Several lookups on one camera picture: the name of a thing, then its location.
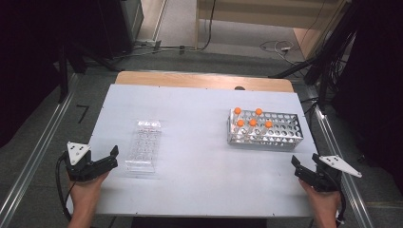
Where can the dark curtain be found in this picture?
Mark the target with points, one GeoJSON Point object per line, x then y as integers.
{"type": "Point", "coordinates": [377, 79]}
{"type": "Point", "coordinates": [25, 63]}

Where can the black metal stand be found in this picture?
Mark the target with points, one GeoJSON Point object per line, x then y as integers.
{"type": "Point", "coordinates": [63, 72]}

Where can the clear plastic tube rack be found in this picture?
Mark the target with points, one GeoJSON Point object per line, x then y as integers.
{"type": "Point", "coordinates": [144, 148]}

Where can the person's left hand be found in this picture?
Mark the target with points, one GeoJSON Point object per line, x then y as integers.
{"type": "Point", "coordinates": [85, 193]}

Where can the wooden table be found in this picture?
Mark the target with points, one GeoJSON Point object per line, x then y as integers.
{"type": "Point", "coordinates": [190, 80]}

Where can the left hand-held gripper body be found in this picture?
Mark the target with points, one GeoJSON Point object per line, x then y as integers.
{"type": "Point", "coordinates": [77, 169]}

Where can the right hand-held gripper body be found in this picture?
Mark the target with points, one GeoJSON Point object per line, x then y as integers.
{"type": "Point", "coordinates": [323, 182]}

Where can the white board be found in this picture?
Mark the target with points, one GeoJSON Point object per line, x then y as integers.
{"type": "Point", "coordinates": [190, 104]}

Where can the perforated metal tube rack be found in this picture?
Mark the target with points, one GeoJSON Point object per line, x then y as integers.
{"type": "Point", "coordinates": [282, 136]}

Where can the light wooden furniture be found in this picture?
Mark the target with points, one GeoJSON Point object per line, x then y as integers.
{"type": "Point", "coordinates": [266, 12]}

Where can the orange capped test tube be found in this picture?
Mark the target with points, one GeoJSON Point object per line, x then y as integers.
{"type": "Point", "coordinates": [240, 123]}
{"type": "Point", "coordinates": [237, 110]}
{"type": "Point", "coordinates": [259, 111]}
{"type": "Point", "coordinates": [253, 122]}
{"type": "Point", "coordinates": [268, 124]}

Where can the black cabinet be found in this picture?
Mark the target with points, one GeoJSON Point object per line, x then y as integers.
{"type": "Point", "coordinates": [117, 28]}

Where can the aluminium floor rail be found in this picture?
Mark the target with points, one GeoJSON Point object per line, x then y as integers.
{"type": "Point", "coordinates": [323, 126]}
{"type": "Point", "coordinates": [38, 144]}

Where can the person's right hand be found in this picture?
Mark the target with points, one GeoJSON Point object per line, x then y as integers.
{"type": "Point", "coordinates": [324, 202]}

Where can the black tripod stand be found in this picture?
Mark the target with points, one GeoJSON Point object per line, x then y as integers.
{"type": "Point", "coordinates": [320, 60]}

